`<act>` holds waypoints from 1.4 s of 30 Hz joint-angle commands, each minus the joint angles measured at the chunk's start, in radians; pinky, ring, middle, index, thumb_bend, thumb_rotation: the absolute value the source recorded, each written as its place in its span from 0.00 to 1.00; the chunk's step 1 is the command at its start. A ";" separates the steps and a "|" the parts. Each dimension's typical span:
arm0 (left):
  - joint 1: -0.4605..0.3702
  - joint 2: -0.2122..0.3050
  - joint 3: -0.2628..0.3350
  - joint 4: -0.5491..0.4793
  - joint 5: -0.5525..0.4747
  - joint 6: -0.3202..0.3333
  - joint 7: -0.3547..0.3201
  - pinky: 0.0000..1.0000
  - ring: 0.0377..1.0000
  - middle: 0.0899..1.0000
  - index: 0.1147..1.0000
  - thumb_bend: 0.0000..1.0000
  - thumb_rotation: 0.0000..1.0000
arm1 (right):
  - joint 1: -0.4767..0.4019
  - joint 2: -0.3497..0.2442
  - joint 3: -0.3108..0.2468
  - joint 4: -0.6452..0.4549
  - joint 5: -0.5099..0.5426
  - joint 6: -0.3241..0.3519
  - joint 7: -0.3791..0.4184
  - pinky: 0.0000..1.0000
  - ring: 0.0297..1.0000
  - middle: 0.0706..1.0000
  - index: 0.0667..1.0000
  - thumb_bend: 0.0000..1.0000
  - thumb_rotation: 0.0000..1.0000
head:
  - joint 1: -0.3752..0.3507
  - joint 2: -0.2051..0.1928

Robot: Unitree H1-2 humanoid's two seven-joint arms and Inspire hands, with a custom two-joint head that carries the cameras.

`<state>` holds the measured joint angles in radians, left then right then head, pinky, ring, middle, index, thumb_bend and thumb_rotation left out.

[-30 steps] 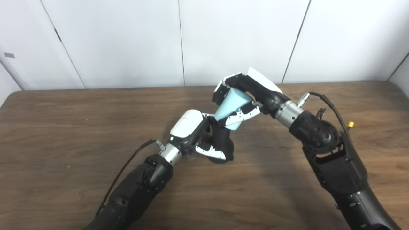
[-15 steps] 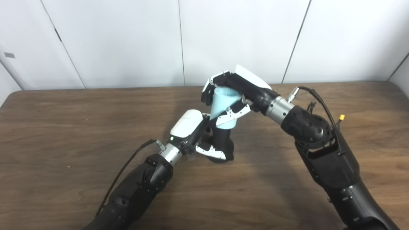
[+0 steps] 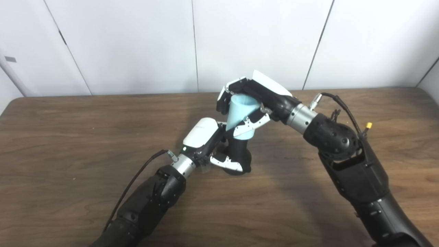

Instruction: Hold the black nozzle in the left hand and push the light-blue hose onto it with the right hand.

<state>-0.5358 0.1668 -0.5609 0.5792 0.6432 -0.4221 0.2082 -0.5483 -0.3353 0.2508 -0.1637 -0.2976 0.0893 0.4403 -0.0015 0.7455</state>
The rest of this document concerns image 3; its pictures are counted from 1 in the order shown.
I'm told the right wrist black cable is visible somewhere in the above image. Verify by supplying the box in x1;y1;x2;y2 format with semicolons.
309;92;366;138

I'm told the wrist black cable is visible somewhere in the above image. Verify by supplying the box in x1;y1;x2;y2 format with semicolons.
102;149;179;234
309;92;366;138

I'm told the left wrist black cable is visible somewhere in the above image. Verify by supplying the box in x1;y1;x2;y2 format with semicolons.
102;149;179;234

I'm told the light-blue hose piece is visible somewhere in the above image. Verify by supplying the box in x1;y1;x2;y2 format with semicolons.
225;95;260;141

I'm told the black peg stand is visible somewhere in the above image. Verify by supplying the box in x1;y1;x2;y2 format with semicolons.
219;136;252;176

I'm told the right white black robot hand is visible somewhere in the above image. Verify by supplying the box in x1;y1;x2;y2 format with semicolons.
216;70;302;138

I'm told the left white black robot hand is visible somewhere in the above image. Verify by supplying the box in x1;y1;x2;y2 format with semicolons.
180;117;245;173

